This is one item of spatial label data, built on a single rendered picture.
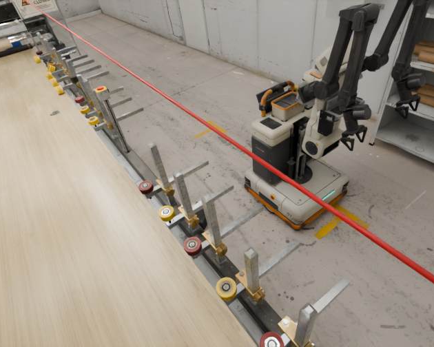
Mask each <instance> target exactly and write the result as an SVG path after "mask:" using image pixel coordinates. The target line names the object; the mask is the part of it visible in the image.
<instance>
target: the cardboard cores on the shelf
mask: <svg viewBox="0 0 434 347"><path fill-rule="evenodd" d="M413 54H416V55H419V56H418V58H417V59H418V60H419V61H423V62H427V63H432V64H434V42H431V41H424V40H421V41H420V42H419V43H416V46H415V49H414V51H413ZM415 89H417V90H418V91H417V92H414V91H412V90H411V93H412V95H413V94H417V95H418V96H420V98H421V99H420V101H419V103H423V104H425V105H430V106H432V107H434V85H430V84H428V83H425V85H424V87H417V88H415Z"/></svg>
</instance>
